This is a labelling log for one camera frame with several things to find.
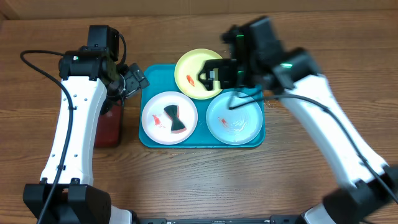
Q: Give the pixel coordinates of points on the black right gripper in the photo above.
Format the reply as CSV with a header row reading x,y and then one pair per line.
x,y
227,73

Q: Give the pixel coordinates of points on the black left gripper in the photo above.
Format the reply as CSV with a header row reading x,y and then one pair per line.
x,y
133,77

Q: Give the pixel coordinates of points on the white plate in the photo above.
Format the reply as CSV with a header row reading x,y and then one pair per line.
x,y
157,125

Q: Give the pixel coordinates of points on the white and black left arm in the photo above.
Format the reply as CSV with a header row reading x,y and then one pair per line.
x,y
92,79

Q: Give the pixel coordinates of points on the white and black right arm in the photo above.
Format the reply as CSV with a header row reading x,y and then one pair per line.
x,y
257,59

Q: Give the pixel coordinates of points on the teal plastic serving tray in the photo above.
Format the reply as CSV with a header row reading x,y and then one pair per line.
x,y
161,79

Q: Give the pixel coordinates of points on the dark red water tray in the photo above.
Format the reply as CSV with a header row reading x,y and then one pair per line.
x,y
108,132

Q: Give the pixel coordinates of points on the yellow-green plate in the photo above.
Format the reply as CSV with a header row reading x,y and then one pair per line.
x,y
187,72

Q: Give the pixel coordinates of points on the light blue plate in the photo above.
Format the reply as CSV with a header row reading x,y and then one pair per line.
x,y
235,120

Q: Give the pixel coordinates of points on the brown cardboard back panel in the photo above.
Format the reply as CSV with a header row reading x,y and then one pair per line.
x,y
58,9

